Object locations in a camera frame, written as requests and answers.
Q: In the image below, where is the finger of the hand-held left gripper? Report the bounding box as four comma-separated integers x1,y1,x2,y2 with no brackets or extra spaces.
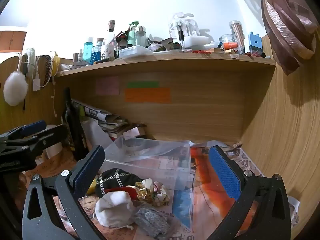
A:
0,120,47,145
24,124,68,161

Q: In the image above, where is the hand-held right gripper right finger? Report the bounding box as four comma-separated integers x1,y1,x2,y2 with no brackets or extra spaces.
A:
207,145,292,240

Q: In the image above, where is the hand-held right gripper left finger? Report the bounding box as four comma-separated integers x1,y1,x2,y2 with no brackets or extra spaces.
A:
22,145,108,240

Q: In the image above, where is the black pouch with silver chain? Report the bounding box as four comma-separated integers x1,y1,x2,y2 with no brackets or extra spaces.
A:
94,168,138,198

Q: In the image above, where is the red velvet scrunchie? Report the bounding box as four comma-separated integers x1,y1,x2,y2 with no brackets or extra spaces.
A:
104,185,137,200

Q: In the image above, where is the white drawstring pouch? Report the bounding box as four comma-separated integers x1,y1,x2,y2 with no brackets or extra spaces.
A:
92,191,137,229

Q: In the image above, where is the clear plastic storage box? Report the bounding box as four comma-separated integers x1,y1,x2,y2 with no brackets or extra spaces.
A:
100,136,192,191

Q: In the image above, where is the floral satin scrunchie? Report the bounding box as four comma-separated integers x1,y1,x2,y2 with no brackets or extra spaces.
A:
135,178,170,207

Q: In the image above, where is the grey glitter scrunchie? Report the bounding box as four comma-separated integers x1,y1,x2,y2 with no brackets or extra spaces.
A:
134,207,173,238

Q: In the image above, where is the white fluffy pom-pom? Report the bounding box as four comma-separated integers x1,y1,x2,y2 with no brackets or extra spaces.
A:
3,71,29,106

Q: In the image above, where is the stack of newspapers and magazines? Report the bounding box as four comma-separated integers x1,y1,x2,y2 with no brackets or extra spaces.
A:
71,99,147,140

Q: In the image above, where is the white fluffy headband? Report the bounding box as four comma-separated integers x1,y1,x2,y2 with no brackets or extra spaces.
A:
26,48,39,78

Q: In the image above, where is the yellow headband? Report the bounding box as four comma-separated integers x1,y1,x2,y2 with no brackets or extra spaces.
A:
51,52,61,78

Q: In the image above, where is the pink sticky note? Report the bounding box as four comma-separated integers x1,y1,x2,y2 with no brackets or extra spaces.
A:
95,76,120,95

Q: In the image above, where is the blue liquid bottle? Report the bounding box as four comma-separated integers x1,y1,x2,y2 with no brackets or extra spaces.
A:
83,37,94,65

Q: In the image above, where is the jar of blue beads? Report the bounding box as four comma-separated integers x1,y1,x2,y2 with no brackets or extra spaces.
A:
91,38,104,64

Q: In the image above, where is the orange sticky note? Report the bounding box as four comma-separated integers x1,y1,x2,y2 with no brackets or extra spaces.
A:
124,88,171,103

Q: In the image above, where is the green sticky note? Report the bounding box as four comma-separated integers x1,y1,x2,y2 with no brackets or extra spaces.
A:
126,81,160,88

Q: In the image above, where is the clear bottle with brown cap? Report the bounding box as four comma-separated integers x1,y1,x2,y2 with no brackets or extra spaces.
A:
101,20,117,61

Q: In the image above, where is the clear lidded plastic container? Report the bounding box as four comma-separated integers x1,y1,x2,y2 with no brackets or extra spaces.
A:
118,45,153,59

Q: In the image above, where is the wooden shelf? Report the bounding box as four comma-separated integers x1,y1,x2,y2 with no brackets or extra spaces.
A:
54,52,277,78

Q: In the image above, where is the green pump bottle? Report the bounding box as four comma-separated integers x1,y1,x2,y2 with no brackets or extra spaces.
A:
127,20,139,48

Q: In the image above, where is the blue box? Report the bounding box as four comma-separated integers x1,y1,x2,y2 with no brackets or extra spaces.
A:
248,32,263,54

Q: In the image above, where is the clear bottle with silver cap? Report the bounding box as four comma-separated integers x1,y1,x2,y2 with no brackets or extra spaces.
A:
134,26,147,47

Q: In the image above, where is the round glass jar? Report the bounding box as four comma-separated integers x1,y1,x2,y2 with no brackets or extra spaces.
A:
219,34,238,51

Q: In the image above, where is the white plastic box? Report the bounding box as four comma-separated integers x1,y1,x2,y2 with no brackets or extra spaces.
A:
184,35,211,48

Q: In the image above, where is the tall jar of brown sticks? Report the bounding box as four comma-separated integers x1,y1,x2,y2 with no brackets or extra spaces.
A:
229,20,245,54

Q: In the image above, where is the clear packaged pump bottle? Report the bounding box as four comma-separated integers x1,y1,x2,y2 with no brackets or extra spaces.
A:
169,12,200,51

